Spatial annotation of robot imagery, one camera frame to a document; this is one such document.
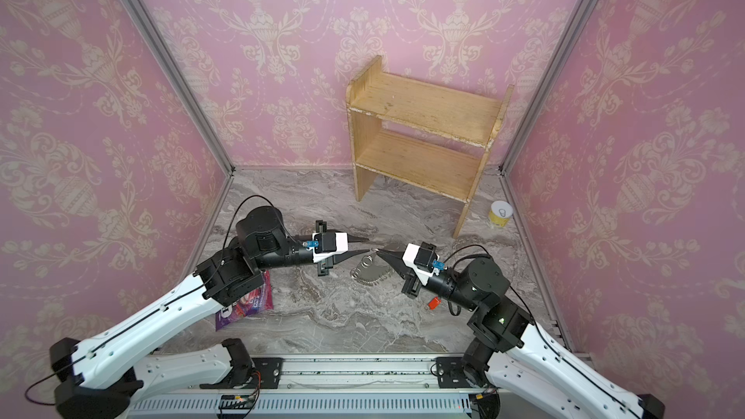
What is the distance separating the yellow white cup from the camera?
3.34 ft

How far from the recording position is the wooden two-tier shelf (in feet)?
2.41

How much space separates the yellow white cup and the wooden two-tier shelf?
15 centimetres
